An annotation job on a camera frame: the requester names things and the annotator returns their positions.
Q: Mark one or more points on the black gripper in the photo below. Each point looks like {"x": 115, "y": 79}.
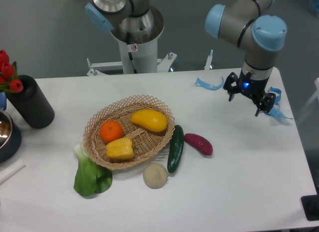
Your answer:
{"x": 251, "y": 88}

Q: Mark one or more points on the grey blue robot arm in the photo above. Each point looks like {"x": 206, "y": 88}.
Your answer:
{"x": 243, "y": 24}

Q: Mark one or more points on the woven wicker basket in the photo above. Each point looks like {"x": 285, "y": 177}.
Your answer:
{"x": 146, "y": 143}

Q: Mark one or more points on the yellow bell pepper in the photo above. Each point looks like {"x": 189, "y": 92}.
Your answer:
{"x": 120, "y": 149}

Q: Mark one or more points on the blue tape strip right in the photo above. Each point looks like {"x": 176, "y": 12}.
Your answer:
{"x": 275, "y": 111}

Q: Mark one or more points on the blue tape strip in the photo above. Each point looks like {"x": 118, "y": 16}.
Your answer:
{"x": 275, "y": 111}
{"x": 208, "y": 86}

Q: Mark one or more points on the blue tape strip left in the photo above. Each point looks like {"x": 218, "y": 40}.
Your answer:
{"x": 208, "y": 86}

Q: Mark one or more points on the purple sweet potato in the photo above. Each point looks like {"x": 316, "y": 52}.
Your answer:
{"x": 199, "y": 143}

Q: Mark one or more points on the green cucumber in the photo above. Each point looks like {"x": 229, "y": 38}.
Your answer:
{"x": 175, "y": 149}

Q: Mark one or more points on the yellow mango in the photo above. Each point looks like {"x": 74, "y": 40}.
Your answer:
{"x": 150, "y": 119}

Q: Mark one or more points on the black device at edge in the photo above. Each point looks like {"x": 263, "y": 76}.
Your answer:
{"x": 311, "y": 207}

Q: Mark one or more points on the orange fruit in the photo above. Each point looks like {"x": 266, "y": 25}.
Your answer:
{"x": 111, "y": 131}

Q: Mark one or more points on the green bok choy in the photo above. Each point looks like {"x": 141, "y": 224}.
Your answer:
{"x": 90, "y": 178}

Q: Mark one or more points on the black cylindrical vase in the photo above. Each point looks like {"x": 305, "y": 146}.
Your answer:
{"x": 32, "y": 104}

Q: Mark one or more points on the white flat stick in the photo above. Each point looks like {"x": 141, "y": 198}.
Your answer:
{"x": 11, "y": 170}

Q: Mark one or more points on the red tulip flowers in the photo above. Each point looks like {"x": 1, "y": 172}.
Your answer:
{"x": 9, "y": 80}

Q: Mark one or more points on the dark metal bowl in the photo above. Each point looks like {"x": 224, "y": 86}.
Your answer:
{"x": 10, "y": 137}

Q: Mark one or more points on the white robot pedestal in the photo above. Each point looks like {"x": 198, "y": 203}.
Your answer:
{"x": 137, "y": 38}

